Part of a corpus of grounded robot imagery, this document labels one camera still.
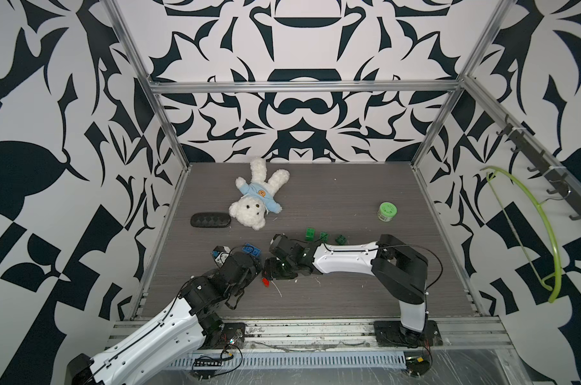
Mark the long blue lego brick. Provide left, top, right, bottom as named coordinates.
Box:
left=242, top=243, right=261, bottom=258

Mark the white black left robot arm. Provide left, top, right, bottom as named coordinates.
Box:
left=64, top=250, right=263, bottom=384

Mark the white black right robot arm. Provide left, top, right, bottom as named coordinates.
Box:
left=263, top=234, right=429, bottom=335

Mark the light green tall lego brick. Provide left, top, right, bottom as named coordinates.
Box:
left=305, top=228, right=316, bottom=242

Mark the dark green lego brick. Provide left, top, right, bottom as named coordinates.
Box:
left=335, top=234, right=348, bottom=245

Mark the black remote control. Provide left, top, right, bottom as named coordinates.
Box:
left=190, top=212, right=231, bottom=229

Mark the white teddy bear blue shirt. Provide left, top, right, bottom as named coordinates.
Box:
left=229, top=158, right=291, bottom=230

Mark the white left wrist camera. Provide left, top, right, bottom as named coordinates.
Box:
left=211, top=245, right=231, bottom=268

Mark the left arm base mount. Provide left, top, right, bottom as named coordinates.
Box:
left=201, top=321, right=247, bottom=350

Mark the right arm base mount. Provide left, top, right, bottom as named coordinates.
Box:
left=373, top=320, right=444, bottom=349

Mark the black wall hook rack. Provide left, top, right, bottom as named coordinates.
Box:
left=499, top=114, right=581, bottom=221

